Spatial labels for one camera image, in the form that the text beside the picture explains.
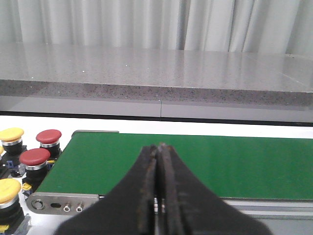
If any white pleated curtain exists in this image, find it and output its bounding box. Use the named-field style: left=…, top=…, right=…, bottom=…
left=0, top=0, right=313, bottom=56

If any yellow mushroom push button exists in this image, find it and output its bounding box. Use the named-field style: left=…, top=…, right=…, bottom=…
left=0, top=178, right=30, bottom=235
left=0, top=127, right=27, bottom=170

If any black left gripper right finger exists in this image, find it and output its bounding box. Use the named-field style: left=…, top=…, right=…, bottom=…
left=156, top=144, right=271, bottom=235

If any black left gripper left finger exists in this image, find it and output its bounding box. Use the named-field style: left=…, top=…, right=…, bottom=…
left=55, top=145, right=157, bottom=235

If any red mushroom push button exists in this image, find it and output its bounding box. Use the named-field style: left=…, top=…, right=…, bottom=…
left=36, top=129, right=62, bottom=159
left=20, top=148, right=50, bottom=196

